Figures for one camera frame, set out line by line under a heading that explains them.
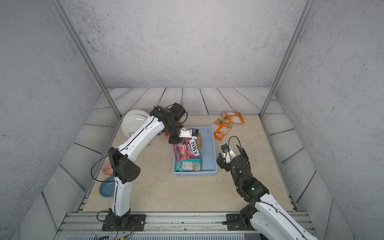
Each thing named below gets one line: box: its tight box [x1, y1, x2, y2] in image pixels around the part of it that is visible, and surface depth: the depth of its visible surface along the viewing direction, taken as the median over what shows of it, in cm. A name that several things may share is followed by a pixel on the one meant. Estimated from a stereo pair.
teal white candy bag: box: [174, 158, 203, 172], surface depth 91 cm
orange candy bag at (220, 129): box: [210, 118, 232, 142], surface depth 113 cm
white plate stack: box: [121, 109, 150, 138], surface depth 98 cm
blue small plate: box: [99, 176, 115, 198], surface depth 84 cm
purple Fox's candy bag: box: [173, 137, 201, 162], surface depth 83 cm
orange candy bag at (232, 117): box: [221, 111, 245, 124], surface depth 121 cm
